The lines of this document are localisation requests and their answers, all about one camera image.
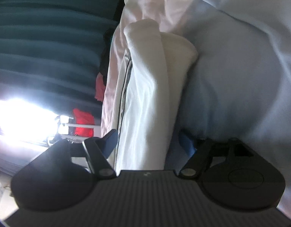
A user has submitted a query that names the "red cloth on tripod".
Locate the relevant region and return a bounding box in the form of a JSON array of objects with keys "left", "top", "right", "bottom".
[{"left": 73, "top": 109, "right": 95, "bottom": 137}]

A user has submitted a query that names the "dark teal right curtain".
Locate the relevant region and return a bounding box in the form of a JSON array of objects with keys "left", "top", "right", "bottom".
[{"left": 0, "top": 0, "right": 118, "bottom": 117}]

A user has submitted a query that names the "silver tripod stand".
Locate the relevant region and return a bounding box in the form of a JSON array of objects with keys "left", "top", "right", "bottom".
[{"left": 45, "top": 115, "right": 101, "bottom": 147}]

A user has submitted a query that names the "white garment with black stripe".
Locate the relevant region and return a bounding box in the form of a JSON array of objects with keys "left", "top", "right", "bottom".
[{"left": 112, "top": 19, "right": 198, "bottom": 173}]

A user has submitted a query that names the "bright window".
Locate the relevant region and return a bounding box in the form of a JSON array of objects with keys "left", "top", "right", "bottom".
[{"left": 0, "top": 98, "right": 59, "bottom": 148}]

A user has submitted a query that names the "pastel pink blue bedsheet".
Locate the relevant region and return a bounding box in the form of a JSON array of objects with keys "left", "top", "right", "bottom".
[{"left": 101, "top": 0, "right": 291, "bottom": 218}]

